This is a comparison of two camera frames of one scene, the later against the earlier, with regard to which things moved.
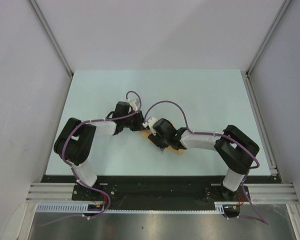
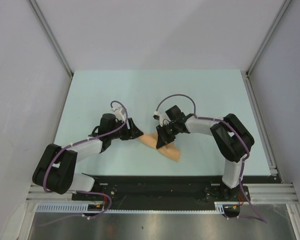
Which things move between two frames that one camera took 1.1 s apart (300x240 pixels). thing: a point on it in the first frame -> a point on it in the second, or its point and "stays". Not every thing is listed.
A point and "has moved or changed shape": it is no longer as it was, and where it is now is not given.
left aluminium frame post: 39,15 stays
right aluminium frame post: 285,5 stays
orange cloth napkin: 146,132 has moved or changed shape
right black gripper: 155,138 -> 163,139
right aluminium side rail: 273,172 stays
